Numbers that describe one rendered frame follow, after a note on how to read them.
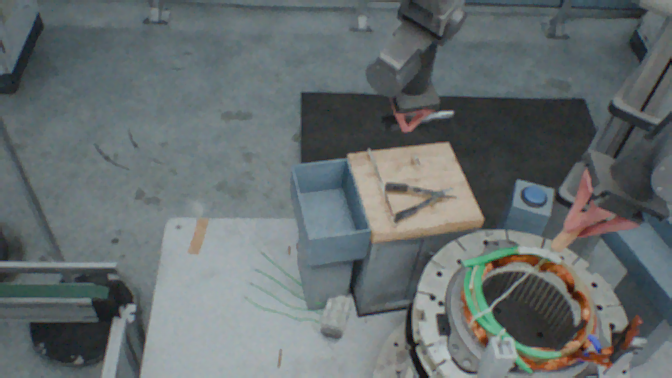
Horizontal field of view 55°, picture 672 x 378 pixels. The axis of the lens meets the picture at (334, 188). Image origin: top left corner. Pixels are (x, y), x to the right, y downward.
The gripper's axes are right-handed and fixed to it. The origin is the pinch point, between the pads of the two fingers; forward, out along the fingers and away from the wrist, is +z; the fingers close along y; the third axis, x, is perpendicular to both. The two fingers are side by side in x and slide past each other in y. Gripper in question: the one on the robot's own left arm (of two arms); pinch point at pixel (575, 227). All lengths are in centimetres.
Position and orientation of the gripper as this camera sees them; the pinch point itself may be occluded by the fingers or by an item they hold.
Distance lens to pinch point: 86.0
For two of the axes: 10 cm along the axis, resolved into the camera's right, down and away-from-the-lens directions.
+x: 0.5, -7.2, 7.0
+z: -4.4, 6.1, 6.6
